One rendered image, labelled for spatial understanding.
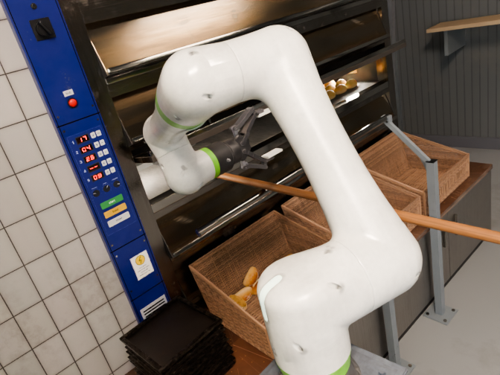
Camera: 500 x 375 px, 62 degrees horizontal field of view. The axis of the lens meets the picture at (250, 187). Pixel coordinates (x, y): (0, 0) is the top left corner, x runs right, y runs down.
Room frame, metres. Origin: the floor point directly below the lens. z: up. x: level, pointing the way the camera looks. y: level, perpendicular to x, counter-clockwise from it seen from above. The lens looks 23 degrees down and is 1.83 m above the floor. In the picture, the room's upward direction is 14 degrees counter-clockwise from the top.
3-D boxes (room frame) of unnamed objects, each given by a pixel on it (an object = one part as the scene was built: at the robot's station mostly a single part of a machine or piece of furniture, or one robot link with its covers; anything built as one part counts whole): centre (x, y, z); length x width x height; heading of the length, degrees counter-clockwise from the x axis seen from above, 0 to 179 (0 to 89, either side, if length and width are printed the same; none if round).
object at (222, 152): (1.16, 0.07, 1.45); 0.12 x 0.06 x 0.09; 37
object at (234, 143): (1.20, 0.01, 1.45); 0.09 x 0.07 x 0.08; 127
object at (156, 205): (2.15, -0.29, 1.16); 1.80 x 0.06 x 0.04; 127
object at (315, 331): (0.54, -0.05, 1.36); 0.16 x 0.13 x 0.19; 111
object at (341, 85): (2.83, -0.51, 1.21); 0.61 x 0.48 x 0.06; 37
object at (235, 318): (1.58, -0.01, 0.72); 0.56 x 0.49 x 0.28; 126
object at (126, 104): (2.13, -0.31, 1.54); 1.79 x 0.11 x 0.19; 127
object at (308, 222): (1.93, -0.49, 0.72); 0.56 x 0.49 x 0.28; 127
